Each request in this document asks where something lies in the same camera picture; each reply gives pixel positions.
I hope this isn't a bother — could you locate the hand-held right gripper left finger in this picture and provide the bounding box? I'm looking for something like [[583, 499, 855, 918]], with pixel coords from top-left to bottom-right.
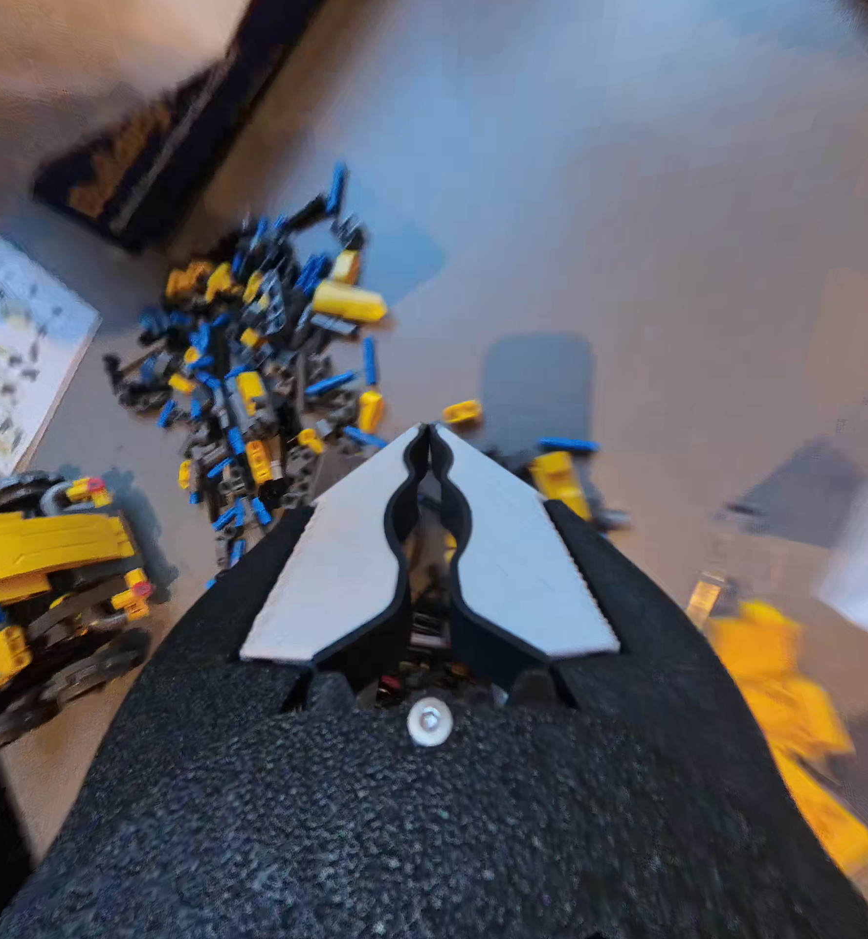
[[239, 424, 431, 672]]

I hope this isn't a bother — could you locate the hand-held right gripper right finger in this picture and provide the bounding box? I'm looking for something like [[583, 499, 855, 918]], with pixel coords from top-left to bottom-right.
[[434, 424, 622, 688]]

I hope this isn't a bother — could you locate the pile of small building pieces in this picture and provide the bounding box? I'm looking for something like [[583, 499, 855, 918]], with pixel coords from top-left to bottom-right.
[[104, 161, 603, 591]]

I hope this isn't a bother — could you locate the heap of yellow building beams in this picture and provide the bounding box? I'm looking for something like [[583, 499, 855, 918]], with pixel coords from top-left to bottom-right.
[[687, 580, 868, 875]]

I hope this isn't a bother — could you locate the yellow black toy vehicle model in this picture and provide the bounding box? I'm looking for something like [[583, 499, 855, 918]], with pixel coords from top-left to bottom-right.
[[0, 469, 157, 764]]

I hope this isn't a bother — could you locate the dark blue cardboard kit box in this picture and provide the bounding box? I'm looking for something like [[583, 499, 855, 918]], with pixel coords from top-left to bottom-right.
[[0, 0, 326, 252]]

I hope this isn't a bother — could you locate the grey desk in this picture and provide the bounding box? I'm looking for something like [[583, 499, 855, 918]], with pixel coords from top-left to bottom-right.
[[0, 0, 868, 939]]

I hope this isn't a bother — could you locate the crumpled clear plastic bag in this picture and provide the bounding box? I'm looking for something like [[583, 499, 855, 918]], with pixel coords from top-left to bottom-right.
[[815, 477, 868, 641]]

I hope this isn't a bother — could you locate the white instruction booklet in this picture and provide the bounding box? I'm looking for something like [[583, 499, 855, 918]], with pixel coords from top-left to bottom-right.
[[0, 233, 102, 476]]

